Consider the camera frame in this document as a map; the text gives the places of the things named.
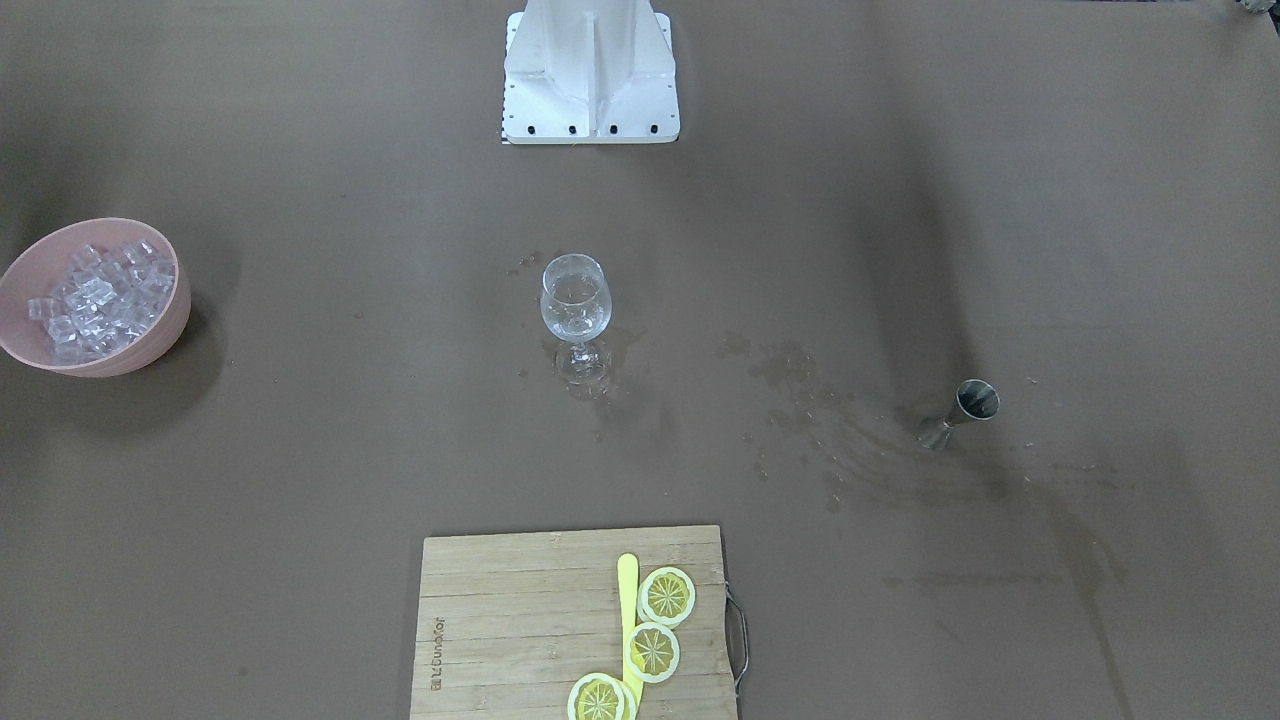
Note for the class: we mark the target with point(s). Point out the steel jigger measuring cup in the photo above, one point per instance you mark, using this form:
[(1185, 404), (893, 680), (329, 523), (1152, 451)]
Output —
[(973, 400)]

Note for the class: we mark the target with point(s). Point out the clear wine glass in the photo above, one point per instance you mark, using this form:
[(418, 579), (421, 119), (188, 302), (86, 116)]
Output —
[(576, 307)]

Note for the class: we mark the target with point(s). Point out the clear ice cubes pile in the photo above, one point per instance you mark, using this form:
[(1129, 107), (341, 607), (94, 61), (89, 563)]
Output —
[(105, 301)]

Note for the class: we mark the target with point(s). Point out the yellow plastic knife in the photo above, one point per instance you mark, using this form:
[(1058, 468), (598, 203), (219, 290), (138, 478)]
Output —
[(627, 573)]

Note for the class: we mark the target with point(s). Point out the lemon slice upper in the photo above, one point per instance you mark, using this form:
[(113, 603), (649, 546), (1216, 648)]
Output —
[(666, 597)]

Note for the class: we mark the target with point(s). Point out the lemon slice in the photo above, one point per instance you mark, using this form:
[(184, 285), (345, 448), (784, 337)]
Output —
[(600, 696), (666, 597), (651, 653)]

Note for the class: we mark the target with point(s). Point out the lemon slice middle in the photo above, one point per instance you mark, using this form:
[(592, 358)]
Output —
[(651, 653)]

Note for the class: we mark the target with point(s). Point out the bamboo cutting board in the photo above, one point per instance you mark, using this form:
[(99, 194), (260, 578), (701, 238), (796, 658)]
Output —
[(508, 622)]

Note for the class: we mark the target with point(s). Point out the lemon slice lower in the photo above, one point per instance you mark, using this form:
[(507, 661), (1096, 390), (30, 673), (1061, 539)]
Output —
[(600, 696)]

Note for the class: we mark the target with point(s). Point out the pink bowl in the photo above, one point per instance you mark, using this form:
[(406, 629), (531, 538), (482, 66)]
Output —
[(43, 263)]

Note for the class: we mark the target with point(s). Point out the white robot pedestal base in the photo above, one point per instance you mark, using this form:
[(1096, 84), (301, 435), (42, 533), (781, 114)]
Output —
[(589, 73)]

